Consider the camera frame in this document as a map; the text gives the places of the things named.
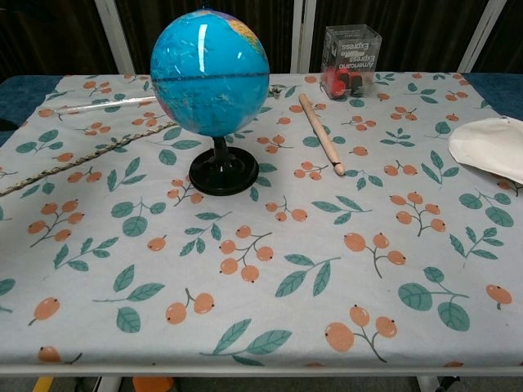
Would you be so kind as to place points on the small blue desk globe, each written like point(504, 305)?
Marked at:
point(208, 77)

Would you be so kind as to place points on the floral leaf berry tablecloth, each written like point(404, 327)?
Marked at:
point(286, 245)

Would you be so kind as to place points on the wooden stick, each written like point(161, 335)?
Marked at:
point(323, 134)

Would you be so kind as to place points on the clear plastic box red pieces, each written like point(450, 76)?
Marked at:
point(351, 61)

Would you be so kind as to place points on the clear plastic straw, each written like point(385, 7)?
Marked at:
point(106, 104)

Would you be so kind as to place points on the orange block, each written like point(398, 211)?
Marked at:
point(152, 384)

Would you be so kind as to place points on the grey partition post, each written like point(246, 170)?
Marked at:
point(303, 36)
point(482, 36)
point(116, 36)

